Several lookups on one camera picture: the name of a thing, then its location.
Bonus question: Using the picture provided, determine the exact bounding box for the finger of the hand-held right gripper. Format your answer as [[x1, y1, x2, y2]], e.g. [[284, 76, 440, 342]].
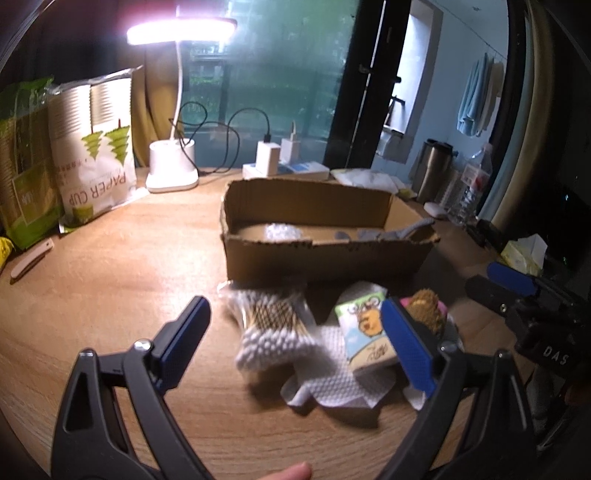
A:
[[464, 275, 514, 320], [487, 261, 540, 297]]

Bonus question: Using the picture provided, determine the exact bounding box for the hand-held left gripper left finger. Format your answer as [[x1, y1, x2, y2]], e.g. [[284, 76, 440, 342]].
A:
[[52, 296, 215, 480]]

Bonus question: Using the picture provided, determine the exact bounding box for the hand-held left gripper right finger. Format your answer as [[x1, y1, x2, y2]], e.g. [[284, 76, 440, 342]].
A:
[[374, 298, 541, 480]]

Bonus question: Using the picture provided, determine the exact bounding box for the brown plush toy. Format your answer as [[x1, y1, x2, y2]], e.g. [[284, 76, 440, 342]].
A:
[[409, 288, 448, 335]]

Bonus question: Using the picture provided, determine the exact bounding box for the cartoon tissue pack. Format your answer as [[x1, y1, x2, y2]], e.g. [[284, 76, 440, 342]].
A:
[[333, 281, 400, 372]]

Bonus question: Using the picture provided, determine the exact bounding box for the pink plush toy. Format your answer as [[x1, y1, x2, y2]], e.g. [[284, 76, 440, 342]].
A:
[[398, 296, 462, 344]]

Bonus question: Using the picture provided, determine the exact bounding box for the white paper towel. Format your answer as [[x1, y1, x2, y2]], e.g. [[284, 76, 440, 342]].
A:
[[281, 323, 430, 409]]

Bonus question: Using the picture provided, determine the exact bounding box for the cotton swab bag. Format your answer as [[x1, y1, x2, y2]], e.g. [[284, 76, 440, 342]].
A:
[[218, 279, 324, 384]]

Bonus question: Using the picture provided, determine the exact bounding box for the cardboard box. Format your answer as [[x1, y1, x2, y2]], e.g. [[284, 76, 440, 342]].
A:
[[221, 178, 440, 283]]

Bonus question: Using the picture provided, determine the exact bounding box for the person's left hand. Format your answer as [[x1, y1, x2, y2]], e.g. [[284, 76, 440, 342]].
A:
[[245, 463, 313, 480]]

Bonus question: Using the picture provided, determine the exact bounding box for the yellow green tissue pack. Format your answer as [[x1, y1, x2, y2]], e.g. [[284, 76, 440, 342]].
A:
[[500, 233, 549, 278]]

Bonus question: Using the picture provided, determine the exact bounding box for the small black object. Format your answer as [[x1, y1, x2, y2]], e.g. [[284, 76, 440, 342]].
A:
[[475, 218, 506, 252]]

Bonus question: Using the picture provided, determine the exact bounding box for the clear water bottle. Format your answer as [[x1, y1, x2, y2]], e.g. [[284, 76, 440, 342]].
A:
[[448, 143, 494, 227]]

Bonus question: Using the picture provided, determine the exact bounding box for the grey cloth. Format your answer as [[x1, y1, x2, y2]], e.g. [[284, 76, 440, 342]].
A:
[[336, 219, 435, 241]]

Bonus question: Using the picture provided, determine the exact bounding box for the steel thermos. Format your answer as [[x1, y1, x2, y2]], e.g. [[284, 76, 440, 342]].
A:
[[410, 138, 455, 204]]

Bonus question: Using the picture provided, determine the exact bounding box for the bubble wrap piece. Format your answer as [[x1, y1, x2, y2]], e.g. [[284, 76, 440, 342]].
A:
[[264, 223, 308, 241]]

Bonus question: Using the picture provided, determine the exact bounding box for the face towel packet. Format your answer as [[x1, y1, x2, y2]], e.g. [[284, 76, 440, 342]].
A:
[[331, 168, 411, 199]]

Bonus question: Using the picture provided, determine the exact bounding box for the outdoor white box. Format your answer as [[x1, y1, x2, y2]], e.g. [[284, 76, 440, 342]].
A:
[[376, 129, 411, 163]]

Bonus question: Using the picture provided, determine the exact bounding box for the white desk lamp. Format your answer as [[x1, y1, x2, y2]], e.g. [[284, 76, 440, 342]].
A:
[[127, 6, 238, 193]]

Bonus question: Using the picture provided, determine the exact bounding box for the hanging blue towel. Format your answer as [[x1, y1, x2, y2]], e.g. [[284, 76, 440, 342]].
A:
[[457, 54, 491, 137]]

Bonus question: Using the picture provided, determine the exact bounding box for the hanging beige garment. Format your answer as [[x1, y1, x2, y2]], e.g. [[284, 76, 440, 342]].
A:
[[487, 58, 505, 100]]

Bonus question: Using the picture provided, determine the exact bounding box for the white power strip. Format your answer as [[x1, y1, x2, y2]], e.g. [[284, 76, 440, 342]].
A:
[[242, 161, 331, 182]]

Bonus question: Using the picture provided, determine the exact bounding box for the white paper cup pack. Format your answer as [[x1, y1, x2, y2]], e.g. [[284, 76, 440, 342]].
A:
[[48, 67, 144, 229]]

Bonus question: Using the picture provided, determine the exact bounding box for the green paper cup pack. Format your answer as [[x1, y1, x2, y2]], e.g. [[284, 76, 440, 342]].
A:
[[0, 76, 65, 250]]

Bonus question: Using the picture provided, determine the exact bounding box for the yellow curtain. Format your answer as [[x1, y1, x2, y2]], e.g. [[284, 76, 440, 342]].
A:
[[133, 44, 182, 168]]

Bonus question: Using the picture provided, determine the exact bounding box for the white charger with black cable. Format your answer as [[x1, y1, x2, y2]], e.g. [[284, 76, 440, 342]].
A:
[[257, 142, 280, 176]]

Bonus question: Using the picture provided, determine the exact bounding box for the black cable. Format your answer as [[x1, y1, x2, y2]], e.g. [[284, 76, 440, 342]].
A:
[[168, 102, 273, 174]]

